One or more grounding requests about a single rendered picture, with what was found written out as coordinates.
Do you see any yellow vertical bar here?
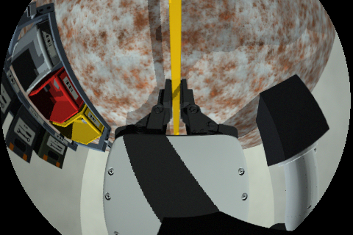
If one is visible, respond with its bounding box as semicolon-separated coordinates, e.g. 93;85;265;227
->
169;0;182;134

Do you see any red open bin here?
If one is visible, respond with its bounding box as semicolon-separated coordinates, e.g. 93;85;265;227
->
28;66;84;123

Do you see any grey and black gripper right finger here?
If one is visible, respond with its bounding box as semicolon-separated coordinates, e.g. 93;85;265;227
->
180;79;238;138

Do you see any grey metal bin rack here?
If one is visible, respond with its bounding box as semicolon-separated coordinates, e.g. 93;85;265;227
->
3;1;112;152

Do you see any yellow open bin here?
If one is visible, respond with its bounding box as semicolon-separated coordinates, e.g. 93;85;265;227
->
49;104;104;144

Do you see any olive green case with orange latches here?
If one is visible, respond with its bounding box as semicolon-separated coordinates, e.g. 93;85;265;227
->
33;127;68;169

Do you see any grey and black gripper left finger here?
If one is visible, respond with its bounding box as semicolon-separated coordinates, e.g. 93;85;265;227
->
115;79;172;138

